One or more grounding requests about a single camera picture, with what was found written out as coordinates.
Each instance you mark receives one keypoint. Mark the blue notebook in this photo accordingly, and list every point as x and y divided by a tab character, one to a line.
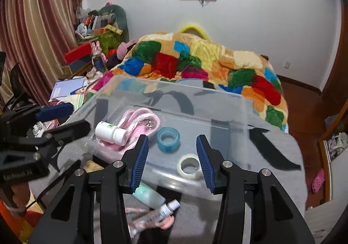
66	89

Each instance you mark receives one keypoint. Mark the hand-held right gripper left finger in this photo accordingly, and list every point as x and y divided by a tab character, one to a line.
140	162

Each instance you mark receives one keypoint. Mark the clear plastic storage box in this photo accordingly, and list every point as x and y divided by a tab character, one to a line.
190	113

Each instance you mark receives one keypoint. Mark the white ointment tube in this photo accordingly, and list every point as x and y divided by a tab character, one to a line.
155	214

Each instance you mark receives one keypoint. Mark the pink cloth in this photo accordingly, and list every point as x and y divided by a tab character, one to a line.
123	48

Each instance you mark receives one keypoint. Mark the white pill bottle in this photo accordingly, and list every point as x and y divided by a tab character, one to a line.
107	132

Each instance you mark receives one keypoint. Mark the dark green chair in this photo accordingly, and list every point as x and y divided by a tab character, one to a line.
119	15

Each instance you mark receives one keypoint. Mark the grey mat with black marks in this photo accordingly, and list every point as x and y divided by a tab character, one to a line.
272	178

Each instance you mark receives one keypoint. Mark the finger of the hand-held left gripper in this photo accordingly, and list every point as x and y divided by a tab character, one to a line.
55	112
73	129

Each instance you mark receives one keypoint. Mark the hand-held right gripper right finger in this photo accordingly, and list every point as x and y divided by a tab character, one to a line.
205	162

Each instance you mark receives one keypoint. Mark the striped curtain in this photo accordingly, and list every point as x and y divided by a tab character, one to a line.
35	21

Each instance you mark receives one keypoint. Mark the person's left hand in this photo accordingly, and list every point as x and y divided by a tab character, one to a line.
13	199

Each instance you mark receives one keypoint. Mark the green bag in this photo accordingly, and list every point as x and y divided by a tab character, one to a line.
107	41

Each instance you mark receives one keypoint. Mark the blue tape roll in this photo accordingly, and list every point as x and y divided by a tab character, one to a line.
168	147

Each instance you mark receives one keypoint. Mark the dark blue bottle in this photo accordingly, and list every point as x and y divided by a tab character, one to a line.
99	64

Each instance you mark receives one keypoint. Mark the wall socket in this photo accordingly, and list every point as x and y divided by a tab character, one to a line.
286	64

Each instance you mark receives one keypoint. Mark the colourful patchwork blanket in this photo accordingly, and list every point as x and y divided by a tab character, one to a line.
190	59

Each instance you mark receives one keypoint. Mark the pink slipper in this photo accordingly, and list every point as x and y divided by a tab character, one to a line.
318	181

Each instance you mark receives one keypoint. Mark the mint green tube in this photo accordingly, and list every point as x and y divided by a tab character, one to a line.
149	196

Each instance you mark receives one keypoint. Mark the white tape roll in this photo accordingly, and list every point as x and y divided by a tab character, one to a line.
181	168

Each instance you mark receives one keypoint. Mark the white shoes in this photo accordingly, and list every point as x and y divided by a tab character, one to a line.
338	142

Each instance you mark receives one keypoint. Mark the red box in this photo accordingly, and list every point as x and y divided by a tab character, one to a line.
77	53

